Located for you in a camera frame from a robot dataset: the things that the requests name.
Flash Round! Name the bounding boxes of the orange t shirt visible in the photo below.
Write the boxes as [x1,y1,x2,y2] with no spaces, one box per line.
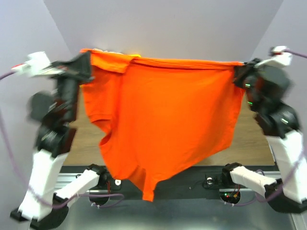
[81,49,244,201]

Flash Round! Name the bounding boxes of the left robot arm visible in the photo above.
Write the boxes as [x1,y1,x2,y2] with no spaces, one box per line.
[10,52,107,230]

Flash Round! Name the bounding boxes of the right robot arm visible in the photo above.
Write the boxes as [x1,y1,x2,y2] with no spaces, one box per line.
[221,63,307,214]

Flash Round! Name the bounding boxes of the beige t shirt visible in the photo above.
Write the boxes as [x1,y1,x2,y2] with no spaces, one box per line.
[92,48,123,55]

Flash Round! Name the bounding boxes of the yellow plastic bin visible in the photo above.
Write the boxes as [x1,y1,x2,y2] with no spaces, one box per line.
[129,54,141,58]

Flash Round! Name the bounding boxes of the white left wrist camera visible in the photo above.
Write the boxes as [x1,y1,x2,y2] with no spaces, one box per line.
[11,51,51,77]

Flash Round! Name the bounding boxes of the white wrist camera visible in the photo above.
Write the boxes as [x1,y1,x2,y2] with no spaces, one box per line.
[11,51,51,77]
[255,46,293,69]

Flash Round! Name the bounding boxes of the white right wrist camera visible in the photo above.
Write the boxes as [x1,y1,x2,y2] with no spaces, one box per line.
[255,46,293,69]

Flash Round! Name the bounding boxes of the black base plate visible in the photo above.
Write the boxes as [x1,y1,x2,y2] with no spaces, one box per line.
[59,165,281,201]

